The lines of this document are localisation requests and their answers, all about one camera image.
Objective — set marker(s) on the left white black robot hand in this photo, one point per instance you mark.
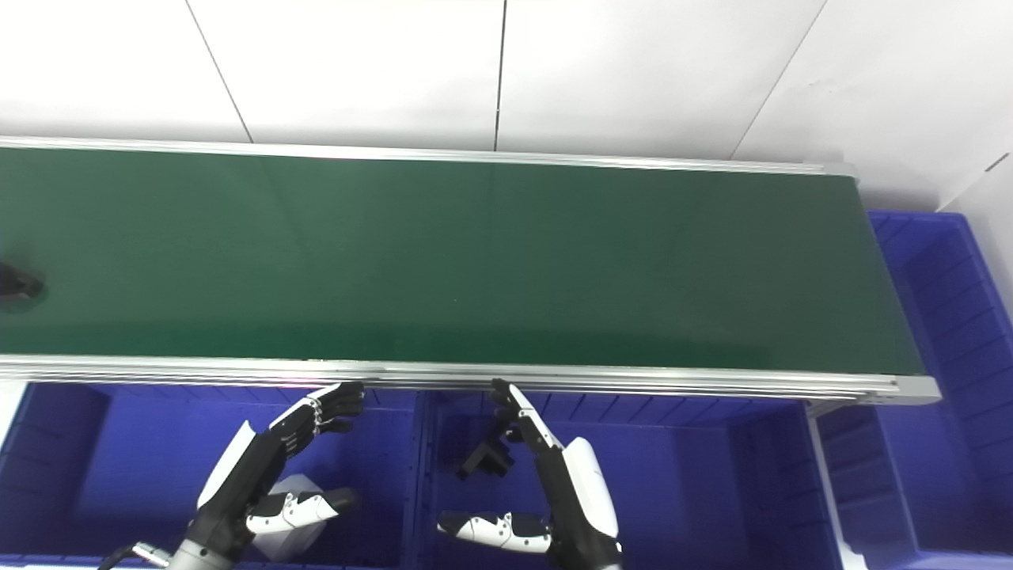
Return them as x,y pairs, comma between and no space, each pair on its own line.
237,483

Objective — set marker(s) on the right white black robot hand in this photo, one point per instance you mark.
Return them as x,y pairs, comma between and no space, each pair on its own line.
574,491

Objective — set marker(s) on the black flanged metal part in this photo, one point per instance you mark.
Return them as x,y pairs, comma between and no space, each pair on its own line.
16,285

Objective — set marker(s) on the white block part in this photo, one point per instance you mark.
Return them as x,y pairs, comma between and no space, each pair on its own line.
289,542

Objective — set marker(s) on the black angular part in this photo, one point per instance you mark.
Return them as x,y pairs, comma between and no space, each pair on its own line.
484,459

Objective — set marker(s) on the blue plastic bin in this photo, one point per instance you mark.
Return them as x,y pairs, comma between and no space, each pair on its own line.
688,483
134,459
942,332

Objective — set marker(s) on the green conveyor belt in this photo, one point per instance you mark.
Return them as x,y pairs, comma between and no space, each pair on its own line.
475,253

